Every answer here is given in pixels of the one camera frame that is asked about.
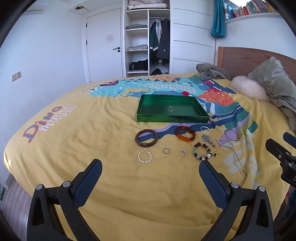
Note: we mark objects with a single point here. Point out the white door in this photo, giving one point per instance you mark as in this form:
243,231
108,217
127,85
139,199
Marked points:
103,35

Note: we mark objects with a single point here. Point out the silver wristwatch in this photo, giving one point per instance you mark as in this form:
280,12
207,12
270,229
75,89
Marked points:
208,140

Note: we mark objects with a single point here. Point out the dark hanging jackets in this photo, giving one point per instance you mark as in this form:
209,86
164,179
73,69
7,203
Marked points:
159,42

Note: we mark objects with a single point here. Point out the white fluffy pillow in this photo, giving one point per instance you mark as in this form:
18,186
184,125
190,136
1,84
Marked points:
249,88

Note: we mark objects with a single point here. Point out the small hoop earring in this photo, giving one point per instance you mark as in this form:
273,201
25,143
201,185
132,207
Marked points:
183,153

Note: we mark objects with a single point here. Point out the row of books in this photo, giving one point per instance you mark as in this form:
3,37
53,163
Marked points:
237,9

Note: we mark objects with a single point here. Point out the amber translucent bangle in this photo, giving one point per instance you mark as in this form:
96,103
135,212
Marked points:
185,133

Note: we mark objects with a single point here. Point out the open white wardrobe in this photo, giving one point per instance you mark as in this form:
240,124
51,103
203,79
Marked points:
191,42

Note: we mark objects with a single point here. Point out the dark brown bangle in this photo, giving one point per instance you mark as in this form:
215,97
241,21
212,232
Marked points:
146,138

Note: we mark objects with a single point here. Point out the grey crumpled garment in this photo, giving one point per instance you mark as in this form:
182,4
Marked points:
209,71

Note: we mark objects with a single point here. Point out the wall light switch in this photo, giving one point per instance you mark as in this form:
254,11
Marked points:
16,76

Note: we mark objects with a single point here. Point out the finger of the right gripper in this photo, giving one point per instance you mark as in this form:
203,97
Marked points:
289,138
277,150

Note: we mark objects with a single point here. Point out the grey-green duvet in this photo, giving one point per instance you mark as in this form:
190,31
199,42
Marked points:
279,87

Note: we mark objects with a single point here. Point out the thin silver bangle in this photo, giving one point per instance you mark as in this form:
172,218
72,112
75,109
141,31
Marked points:
231,135

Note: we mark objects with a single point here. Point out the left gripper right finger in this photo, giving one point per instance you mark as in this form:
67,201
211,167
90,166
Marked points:
257,220

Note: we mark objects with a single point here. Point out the yellow dinosaur bedspread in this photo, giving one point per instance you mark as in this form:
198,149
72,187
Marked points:
166,198

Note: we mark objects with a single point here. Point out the wooden headboard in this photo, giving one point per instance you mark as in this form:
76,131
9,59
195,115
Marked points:
241,61

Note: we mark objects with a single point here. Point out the teal curtain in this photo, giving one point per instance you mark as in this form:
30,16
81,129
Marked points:
218,29

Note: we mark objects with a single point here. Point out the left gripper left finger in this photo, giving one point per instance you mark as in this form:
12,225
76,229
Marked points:
43,220

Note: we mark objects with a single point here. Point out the small twisted silver hoop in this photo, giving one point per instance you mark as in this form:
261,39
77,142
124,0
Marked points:
205,129

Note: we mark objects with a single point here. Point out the folded black clothes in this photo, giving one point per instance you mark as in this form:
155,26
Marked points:
139,65

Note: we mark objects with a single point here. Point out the green metallic tray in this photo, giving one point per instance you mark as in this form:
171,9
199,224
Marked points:
170,109

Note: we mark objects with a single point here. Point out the folded white bedding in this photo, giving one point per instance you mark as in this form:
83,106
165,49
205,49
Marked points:
143,4

